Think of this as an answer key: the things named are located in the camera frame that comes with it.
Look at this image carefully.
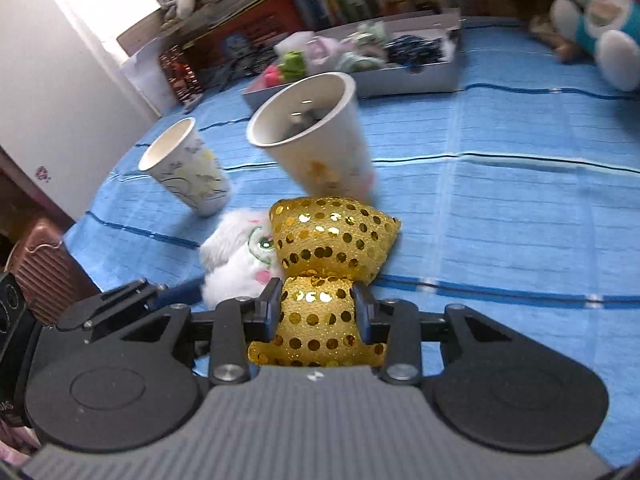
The green plaid drawstring pouch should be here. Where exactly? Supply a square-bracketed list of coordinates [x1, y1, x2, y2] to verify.
[339, 19, 389, 72]

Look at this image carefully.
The blue checked table mat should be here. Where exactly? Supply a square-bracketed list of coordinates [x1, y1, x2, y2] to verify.
[64, 16, 640, 467]

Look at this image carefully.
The green textured cloth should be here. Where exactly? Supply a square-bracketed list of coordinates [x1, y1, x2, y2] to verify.
[279, 49, 307, 81]

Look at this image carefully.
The navy floral cloth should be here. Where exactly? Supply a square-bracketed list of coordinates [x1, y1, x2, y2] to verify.
[384, 33, 447, 66]

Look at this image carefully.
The lavender cloth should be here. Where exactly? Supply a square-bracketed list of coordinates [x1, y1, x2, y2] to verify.
[304, 37, 347, 67]

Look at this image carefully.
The scribbled white paper cup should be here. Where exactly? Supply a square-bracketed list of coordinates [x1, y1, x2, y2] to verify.
[138, 116, 234, 218]

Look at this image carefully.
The white paper sheet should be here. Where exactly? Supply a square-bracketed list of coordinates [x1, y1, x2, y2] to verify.
[121, 42, 177, 119]

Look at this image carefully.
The brown ribbed suitcase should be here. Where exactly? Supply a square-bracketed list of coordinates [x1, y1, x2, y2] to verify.
[9, 219, 102, 327]

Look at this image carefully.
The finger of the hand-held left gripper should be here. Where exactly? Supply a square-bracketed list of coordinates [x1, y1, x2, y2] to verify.
[51, 279, 207, 335]

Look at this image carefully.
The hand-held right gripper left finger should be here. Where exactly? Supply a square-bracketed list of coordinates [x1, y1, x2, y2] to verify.
[121, 277, 286, 387]

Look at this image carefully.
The gold sequin bow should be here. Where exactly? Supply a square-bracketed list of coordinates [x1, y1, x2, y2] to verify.
[247, 195, 403, 369]

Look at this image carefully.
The white fluffy plush toy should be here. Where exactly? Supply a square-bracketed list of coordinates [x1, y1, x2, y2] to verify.
[199, 208, 287, 309]

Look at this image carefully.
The brown-haired doll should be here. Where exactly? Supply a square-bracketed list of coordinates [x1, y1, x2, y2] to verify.
[499, 0, 587, 64]

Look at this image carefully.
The blue cat plush toy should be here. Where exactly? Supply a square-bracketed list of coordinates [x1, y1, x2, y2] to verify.
[549, 0, 640, 93]

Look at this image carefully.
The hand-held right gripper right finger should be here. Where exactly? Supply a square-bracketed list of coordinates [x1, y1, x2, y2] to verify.
[352, 283, 507, 387]

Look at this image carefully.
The white cardboard box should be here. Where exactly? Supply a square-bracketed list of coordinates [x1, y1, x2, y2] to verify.
[242, 8, 464, 107]

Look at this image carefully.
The plain white paper cup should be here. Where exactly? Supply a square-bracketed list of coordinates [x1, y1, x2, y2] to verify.
[246, 71, 379, 202]

